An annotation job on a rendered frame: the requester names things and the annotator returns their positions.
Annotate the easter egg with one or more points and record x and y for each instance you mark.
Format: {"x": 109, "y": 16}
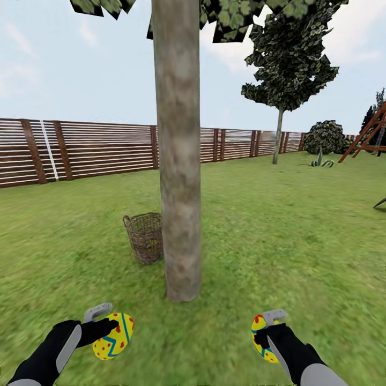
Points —
{"x": 113, "y": 344}
{"x": 266, "y": 354}

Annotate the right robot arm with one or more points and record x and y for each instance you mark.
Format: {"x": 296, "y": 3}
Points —
{"x": 301, "y": 362}

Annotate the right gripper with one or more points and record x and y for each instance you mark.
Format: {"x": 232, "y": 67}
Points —
{"x": 262, "y": 339}

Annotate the wicker basket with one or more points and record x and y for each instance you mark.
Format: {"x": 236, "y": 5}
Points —
{"x": 147, "y": 246}

